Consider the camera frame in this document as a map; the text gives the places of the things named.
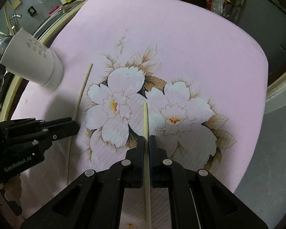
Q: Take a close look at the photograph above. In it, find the wooden chopstick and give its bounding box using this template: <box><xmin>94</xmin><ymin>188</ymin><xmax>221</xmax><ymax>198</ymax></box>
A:
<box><xmin>143</xmin><ymin>102</ymin><xmax>152</xmax><ymax>228</ymax></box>
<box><xmin>64</xmin><ymin>63</ymin><xmax>93</xmax><ymax>185</ymax></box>

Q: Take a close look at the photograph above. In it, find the white perforated utensil holder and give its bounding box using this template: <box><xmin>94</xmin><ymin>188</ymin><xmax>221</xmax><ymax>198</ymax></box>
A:
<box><xmin>0</xmin><ymin>28</ymin><xmax>64</xmax><ymax>91</ymax></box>

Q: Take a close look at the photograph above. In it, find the left hand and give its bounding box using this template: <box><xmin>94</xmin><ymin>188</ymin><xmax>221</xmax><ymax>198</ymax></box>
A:
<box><xmin>0</xmin><ymin>176</ymin><xmax>22</xmax><ymax>206</ymax></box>

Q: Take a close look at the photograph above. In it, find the pink floral table mat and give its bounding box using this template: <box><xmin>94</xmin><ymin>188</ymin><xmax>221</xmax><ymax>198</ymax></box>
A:
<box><xmin>13</xmin><ymin>0</ymin><xmax>268</xmax><ymax>218</ymax></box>

